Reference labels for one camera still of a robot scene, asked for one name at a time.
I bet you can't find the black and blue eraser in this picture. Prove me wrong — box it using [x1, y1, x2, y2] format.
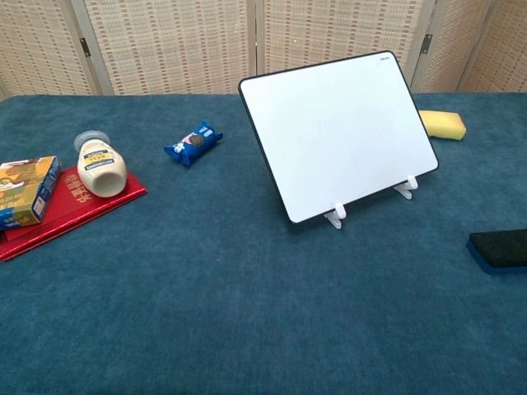
[465, 229, 527, 277]

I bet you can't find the red hardcover book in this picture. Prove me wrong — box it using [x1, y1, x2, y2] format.
[0, 165, 148, 263]

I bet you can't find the blue cookie packet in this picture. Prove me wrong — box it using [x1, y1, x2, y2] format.
[163, 120, 225, 168]

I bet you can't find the white mayonnaise bottle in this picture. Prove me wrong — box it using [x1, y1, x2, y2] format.
[73, 130, 129, 199]

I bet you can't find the white plastic board stand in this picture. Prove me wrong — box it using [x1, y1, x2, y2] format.
[324, 174, 419, 230]

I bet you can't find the woven folding screen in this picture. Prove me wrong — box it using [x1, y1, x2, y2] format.
[0, 0, 527, 100]

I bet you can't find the yellow sponge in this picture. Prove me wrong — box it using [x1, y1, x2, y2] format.
[417, 109, 468, 142]

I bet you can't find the white board with black frame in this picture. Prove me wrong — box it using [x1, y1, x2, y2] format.
[238, 51, 440, 225]

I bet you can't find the blue table cloth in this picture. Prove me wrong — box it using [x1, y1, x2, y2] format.
[0, 92, 527, 395]

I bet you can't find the yellow blue carton box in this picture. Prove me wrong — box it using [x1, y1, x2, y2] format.
[0, 156, 63, 232]

